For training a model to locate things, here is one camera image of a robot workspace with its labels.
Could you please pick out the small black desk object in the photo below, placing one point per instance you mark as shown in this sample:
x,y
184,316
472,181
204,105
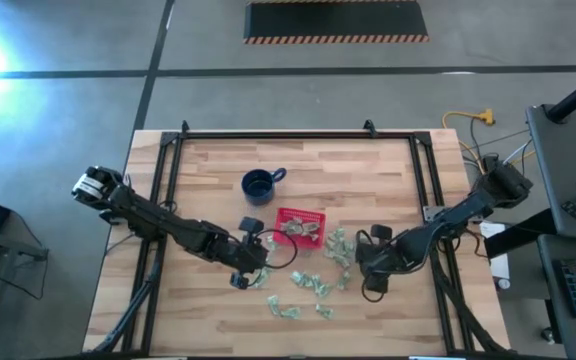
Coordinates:
x,y
574,209

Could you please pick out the dark grey desk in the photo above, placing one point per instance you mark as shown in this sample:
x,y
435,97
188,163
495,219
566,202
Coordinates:
x,y
558,165

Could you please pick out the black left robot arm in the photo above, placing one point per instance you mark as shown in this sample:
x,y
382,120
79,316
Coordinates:
x,y
168,227

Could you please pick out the grey metal mounting plate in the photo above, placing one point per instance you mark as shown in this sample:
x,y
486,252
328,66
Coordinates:
x,y
433,214

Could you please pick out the small white round cap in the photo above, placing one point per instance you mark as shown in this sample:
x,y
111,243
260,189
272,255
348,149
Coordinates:
x,y
504,283

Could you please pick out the black caster wheel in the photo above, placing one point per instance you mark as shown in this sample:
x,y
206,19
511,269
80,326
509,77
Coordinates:
x,y
548,335

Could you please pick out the black frame clamp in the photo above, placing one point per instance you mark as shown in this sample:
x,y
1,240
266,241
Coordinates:
x,y
185,127
369,127

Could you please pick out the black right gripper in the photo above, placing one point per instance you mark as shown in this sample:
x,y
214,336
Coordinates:
x,y
393,255

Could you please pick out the black metal table frame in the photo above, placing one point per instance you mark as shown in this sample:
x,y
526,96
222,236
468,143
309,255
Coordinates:
x,y
293,135

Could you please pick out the red plastic basket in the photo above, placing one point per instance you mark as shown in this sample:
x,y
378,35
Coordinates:
x,y
288,242

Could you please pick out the black hazard-striped floor mat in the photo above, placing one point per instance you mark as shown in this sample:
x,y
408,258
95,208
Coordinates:
x,y
335,20

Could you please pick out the chip bag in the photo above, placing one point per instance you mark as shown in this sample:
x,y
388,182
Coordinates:
x,y
291,313

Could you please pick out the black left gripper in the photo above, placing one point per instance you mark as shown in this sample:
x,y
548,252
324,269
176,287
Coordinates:
x,y
233,252

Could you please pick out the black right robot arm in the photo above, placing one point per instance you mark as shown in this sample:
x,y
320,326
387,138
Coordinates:
x,y
468,210

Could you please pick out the dark blue ceramic mug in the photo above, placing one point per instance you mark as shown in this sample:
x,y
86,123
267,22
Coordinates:
x,y
258,187

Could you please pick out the white paper sheet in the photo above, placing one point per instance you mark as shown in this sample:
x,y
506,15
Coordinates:
x,y
499,267

